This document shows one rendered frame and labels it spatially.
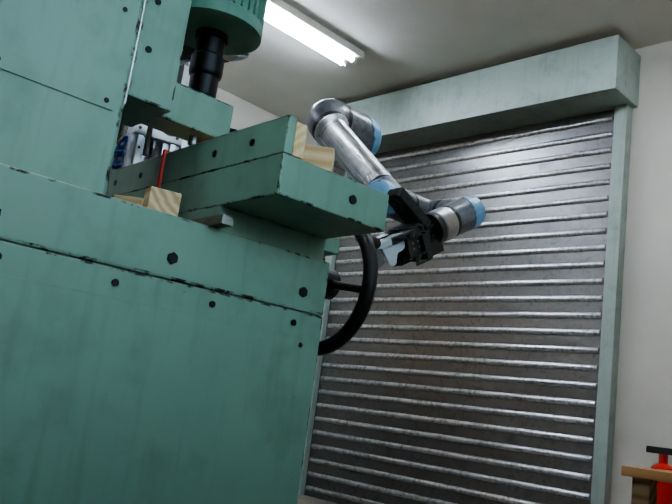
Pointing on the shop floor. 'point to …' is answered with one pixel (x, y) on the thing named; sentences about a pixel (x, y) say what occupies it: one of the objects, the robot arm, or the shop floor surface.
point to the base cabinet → (146, 388)
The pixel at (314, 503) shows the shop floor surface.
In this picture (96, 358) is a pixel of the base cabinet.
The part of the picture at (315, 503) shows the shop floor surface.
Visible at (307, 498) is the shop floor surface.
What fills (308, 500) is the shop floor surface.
